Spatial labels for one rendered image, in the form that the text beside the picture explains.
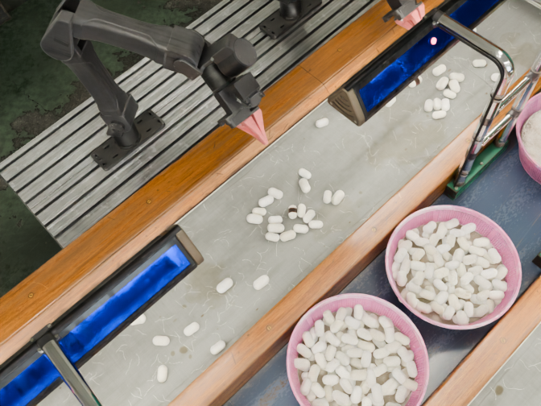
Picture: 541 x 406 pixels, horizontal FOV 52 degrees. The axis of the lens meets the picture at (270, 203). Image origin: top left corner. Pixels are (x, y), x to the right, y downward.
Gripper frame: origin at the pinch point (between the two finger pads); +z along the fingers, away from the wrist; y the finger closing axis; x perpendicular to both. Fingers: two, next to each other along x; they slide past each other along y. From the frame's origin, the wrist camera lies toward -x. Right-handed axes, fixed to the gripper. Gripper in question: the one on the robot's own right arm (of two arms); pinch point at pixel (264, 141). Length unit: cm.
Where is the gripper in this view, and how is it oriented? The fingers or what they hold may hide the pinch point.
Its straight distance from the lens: 118.9
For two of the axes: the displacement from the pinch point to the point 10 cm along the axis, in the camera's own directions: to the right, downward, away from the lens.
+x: -3.8, -0.5, 9.3
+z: 5.7, 7.8, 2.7
